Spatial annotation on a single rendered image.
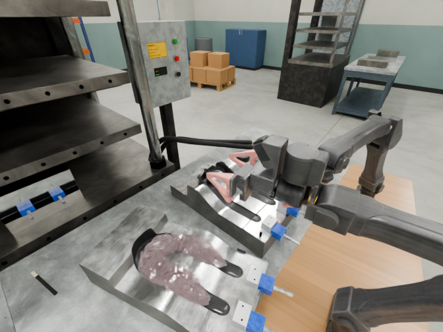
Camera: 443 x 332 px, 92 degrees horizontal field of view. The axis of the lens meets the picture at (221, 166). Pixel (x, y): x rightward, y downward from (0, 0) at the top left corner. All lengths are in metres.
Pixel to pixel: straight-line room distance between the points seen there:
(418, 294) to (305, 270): 0.36
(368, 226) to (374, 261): 0.54
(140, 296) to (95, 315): 0.16
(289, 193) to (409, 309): 0.30
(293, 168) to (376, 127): 0.44
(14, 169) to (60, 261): 0.38
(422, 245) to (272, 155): 0.26
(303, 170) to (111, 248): 0.61
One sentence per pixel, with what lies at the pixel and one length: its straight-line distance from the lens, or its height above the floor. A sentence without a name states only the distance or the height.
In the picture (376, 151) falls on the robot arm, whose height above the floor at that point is 1.11.
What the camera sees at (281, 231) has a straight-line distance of 0.78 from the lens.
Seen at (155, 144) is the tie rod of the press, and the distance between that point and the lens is 1.20.
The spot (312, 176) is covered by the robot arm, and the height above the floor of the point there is 1.27.
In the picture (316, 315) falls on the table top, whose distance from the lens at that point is 0.79.
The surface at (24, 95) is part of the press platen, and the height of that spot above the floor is 1.27.
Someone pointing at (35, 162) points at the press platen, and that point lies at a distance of 1.09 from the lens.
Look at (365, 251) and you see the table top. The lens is 0.99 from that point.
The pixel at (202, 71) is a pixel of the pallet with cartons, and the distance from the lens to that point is 5.57.
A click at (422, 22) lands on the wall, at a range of 7.04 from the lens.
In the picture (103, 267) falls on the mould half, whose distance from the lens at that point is 0.76.
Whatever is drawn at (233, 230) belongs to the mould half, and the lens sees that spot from 0.83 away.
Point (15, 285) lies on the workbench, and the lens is 1.01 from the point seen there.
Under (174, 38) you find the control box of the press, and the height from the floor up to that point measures 1.39.
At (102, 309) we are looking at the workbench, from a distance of 0.82.
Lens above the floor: 1.50
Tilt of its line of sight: 35 degrees down
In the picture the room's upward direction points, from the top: straight up
